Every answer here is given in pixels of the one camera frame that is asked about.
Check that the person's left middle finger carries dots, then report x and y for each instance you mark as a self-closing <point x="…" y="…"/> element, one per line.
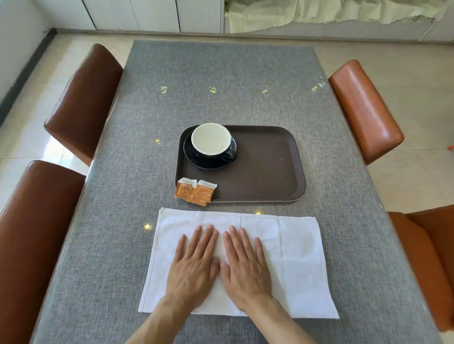
<point x="205" y="241"/>

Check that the person's left hand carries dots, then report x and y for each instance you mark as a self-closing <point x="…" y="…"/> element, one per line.
<point x="191" y="273"/>

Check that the black cup with white inside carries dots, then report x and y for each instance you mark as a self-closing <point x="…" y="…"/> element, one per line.
<point x="211" y="139"/>

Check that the white cloth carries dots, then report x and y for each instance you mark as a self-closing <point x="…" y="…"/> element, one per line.
<point x="298" y="262"/>

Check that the black saucer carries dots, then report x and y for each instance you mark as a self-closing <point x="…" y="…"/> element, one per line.
<point x="198" y="161"/>

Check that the grey tablecloth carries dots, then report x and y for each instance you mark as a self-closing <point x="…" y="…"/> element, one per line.
<point x="220" y="81"/>

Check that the person's right hand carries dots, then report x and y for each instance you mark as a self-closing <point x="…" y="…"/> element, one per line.
<point x="248" y="276"/>

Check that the white cabinet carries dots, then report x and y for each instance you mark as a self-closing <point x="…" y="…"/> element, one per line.
<point x="142" y="14"/>

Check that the person's right little finger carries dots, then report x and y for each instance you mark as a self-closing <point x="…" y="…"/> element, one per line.
<point x="261" y="251"/>

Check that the brown plastic tray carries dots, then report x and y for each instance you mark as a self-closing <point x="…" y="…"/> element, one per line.
<point x="266" y="166"/>

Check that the person's left little finger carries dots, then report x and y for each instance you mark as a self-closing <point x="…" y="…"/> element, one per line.
<point x="180" y="248"/>

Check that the person's right forearm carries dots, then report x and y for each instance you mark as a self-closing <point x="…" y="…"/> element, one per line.
<point x="276" y="324"/>

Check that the person's right middle finger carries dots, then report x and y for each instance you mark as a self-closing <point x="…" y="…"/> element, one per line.
<point x="238" y="242"/>

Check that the orange sachet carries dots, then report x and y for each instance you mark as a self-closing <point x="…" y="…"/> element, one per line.
<point x="203" y="193"/>
<point x="182" y="190"/>

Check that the brown leather chair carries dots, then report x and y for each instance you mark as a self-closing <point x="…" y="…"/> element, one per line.
<point x="365" y="110"/>
<point x="85" y="102"/>
<point x="425" y="262"/>
<point x="35" y="248"/>

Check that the pale green curtain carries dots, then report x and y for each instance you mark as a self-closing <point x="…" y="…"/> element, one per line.
<point x="330" y="10"/>

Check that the person's right thumb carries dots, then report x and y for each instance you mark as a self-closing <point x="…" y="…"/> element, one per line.
<point x="225" y="273"/>

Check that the person's left thumb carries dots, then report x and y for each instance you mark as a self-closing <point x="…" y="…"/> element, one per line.
<point x="215" y="269"/>

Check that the person's left forearm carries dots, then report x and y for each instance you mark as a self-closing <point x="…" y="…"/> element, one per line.
<point x="159" y="324"/>

